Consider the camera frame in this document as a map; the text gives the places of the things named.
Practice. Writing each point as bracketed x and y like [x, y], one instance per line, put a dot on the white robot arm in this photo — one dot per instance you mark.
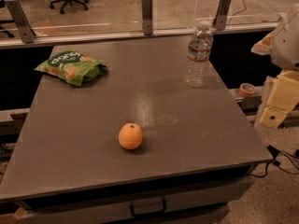
[285, 41]

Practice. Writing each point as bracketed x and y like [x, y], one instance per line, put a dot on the clear plastic water bottle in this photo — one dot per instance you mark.
[198, 54]

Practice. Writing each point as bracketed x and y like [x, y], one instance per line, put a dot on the orange fruit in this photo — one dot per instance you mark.
[130, 136]

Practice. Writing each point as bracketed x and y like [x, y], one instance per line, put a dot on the green snack bag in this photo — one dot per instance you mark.
[72, 67]

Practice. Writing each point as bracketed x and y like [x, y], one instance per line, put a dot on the roll of tape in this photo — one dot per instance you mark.
[247, 90]

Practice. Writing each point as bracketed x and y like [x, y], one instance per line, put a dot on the grey cabinet drawer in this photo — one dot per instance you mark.
[206, 204]

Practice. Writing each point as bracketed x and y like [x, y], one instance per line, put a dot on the clear glass barrier panel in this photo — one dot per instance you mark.
[112, 16]

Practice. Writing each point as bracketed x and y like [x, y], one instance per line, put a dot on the black drawer handle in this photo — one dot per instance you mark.
[148, 208]

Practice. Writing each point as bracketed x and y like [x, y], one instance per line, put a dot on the middle metal glass bracket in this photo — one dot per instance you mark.
[147, 24]

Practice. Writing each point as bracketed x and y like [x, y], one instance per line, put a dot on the metal glass bracket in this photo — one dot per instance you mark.
[220, 19]
[25, 31]
[147, 24]

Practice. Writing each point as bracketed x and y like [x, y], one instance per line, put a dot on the right metal glass bracket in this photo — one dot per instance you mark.
[220, 19]

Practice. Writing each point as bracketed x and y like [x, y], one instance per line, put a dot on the left metal glass bracket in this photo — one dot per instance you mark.
[25, 31]

